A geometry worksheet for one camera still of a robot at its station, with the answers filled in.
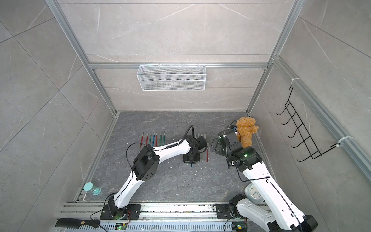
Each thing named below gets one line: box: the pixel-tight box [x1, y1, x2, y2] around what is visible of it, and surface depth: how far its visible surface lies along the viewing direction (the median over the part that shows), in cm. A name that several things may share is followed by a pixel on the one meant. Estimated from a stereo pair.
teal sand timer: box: [83, 181, 102, 196], surface depth 76 cm
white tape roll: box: [244, 183, 265, 204], surface depth 79 cm
